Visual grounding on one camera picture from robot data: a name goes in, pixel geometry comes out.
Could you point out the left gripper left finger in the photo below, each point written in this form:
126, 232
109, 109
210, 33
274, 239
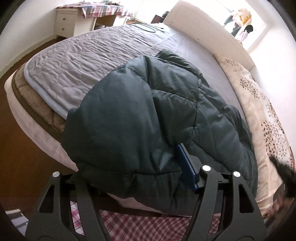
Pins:
52, 217

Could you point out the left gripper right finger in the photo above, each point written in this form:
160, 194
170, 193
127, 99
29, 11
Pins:
225, 208

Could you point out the dark green puffer jacket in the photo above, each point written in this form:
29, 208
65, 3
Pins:
123, 137

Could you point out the red plaid clothing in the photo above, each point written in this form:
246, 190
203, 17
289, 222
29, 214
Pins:
130, 227

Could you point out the pink bed sheet mattress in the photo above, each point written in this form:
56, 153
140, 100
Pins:
42, 139

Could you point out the beige floral comforter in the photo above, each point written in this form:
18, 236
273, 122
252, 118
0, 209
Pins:
268, 135

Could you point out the brown fleece blanket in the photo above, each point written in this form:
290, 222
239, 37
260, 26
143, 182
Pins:
51, 122

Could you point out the grey quilted bed cover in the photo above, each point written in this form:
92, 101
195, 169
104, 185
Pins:
63, 73

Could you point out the cream wooden headboard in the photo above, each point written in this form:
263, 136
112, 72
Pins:
192, 21

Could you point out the white drawer desk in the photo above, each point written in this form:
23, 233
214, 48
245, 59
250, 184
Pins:
70, 23

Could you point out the plaid desk cloth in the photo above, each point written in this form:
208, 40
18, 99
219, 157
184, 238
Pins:
92, 10

